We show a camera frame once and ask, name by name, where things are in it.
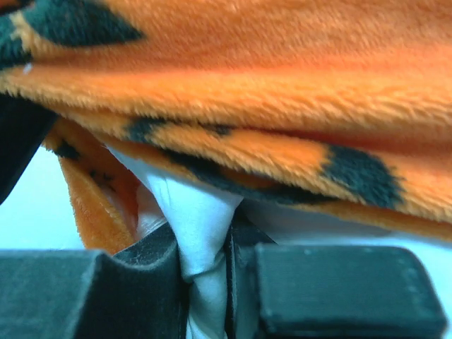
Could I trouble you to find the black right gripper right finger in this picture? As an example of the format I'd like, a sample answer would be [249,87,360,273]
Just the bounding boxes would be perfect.
[225,217,447,338]

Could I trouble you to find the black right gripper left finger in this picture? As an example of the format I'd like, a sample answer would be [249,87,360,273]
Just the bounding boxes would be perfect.
[1,225,186,339]

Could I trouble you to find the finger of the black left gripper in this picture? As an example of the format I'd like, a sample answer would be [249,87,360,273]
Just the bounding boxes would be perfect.
[0,94,57,201]

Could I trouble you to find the white pillow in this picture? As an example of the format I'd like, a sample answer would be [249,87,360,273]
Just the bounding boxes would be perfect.
[113,150,451,338]

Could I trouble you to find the orange patterned plush pillowcase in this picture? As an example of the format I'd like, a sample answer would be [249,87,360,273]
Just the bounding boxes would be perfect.
[1,1,451,254]

